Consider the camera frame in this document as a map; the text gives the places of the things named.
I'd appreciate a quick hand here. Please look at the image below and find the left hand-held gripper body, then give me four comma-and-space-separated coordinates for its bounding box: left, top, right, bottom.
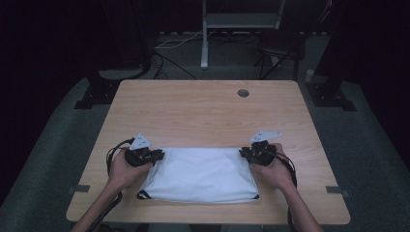
125, 131, 156, 168

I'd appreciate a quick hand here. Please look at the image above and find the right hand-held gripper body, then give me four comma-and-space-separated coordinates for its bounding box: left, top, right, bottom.
248, 130, 283, 167

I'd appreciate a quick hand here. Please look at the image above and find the white printed tank top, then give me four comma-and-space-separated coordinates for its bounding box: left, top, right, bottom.
136, 147, 261, 205

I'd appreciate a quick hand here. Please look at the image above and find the person's left hand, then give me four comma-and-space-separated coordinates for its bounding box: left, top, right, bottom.
107, 148, 155, 191

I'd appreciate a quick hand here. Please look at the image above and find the person's right hand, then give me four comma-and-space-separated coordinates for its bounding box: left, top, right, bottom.
250, 143, 298, 191

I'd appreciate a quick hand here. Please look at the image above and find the grey tape strip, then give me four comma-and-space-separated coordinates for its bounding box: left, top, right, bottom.
67, 185, 91, 195
325, 186, 351, 198

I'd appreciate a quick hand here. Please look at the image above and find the black stand base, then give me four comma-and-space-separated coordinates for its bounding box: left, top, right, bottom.
73, 66, 150, 110
304, 0, 358, 112

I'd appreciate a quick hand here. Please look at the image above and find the black chair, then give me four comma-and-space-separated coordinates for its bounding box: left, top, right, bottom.
254, 30, 308, 81

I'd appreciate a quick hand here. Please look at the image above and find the white metal stand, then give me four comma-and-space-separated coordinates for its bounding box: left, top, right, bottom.
200, 0, 286, 71

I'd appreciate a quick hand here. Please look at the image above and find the right hand-held gripper black cable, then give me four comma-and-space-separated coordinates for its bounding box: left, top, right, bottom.
265, 145, 298, 232

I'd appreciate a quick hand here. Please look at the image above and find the hand-held gripper black cable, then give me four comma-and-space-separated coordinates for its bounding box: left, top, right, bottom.
265, 145, 298, 232
85, 137, 135, 232

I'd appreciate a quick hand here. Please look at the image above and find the left hand-held gripper black cable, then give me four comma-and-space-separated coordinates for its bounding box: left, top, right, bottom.
85, 137, 135, 232

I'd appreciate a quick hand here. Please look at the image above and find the black floor cable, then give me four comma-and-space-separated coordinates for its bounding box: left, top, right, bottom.
151, 51, 197, 80

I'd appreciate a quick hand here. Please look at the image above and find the white floor cable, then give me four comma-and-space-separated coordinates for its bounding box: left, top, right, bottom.
154, 28, 207, 50

